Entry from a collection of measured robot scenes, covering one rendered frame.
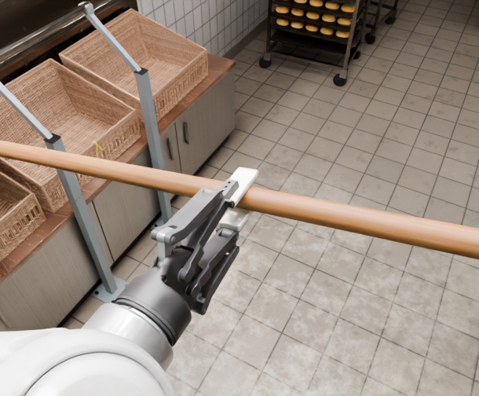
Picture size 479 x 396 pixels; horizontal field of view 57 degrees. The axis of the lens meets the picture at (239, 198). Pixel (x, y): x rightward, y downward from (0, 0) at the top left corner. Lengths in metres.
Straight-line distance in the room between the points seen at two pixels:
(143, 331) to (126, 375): 0.21
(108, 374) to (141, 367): 0.02
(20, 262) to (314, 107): 2.27
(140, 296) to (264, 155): 2.47
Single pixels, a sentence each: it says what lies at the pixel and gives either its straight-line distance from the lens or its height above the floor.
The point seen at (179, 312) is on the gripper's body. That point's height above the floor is 1.50.
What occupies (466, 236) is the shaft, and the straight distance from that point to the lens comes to 0.48.
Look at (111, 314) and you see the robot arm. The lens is 0.43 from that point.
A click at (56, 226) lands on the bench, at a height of 0.58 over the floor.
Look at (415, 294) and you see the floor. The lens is 2.36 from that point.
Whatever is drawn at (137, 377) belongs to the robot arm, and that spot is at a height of 1.69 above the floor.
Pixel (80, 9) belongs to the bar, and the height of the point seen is 1.17.
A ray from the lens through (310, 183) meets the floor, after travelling 2.71.
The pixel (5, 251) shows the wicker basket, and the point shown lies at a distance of 1.80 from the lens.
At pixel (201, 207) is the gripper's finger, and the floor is 1.53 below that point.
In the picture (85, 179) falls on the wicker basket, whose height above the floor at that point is 0.61.
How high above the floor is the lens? 1.89
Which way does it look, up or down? 47 degrees down
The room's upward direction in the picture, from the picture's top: straight up
